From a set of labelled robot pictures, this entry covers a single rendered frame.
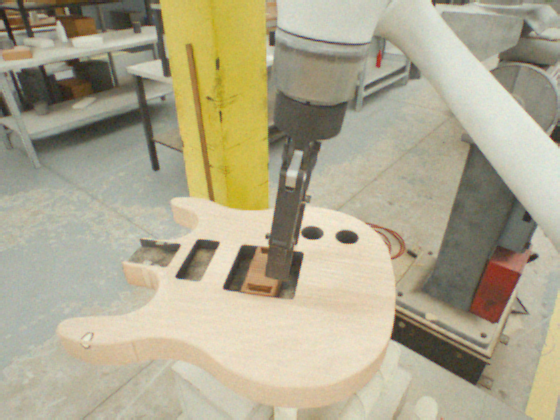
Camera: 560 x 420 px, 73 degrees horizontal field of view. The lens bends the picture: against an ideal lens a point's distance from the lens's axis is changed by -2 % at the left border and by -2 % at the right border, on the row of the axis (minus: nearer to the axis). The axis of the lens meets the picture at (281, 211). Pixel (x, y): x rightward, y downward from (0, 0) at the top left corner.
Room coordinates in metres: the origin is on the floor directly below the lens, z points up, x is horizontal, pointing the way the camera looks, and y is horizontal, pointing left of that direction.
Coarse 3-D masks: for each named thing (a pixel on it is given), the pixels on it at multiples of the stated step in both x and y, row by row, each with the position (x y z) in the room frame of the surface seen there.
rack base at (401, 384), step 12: (396, 372) 0.40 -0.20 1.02; (396, 384) 0.37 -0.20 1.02; (408, 384) 0.37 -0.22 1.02; (348, 396) 0.35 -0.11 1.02; (384, 396) 0.35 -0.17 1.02; (396, 396) 0.35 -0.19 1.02; (312, 408) 0.33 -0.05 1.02; (324, 408) 0.33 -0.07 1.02; (336, 408) 0.33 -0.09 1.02; (372, 408) 0.33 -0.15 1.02; (384, 408) 0.33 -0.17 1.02; (396, 408) 0.33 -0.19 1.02
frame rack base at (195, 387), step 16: (176, 368) 0.35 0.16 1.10; (192, 368) 0.35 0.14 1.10; (176, 384) 0.35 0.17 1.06; (192, 384) 0.32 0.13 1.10; (208, 384) 0.32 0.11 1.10; (192, 400) 0.33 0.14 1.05; (208, 400) 0.30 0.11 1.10; (224, 400) 0.30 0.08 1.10; (240, 400) 0.30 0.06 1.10; (192, 416) 0.34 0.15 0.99; (208, 416) 0.31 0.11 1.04; (224, 416) 0.29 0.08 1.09; (240, 416) 0.28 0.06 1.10; (256, 416) 0.29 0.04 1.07
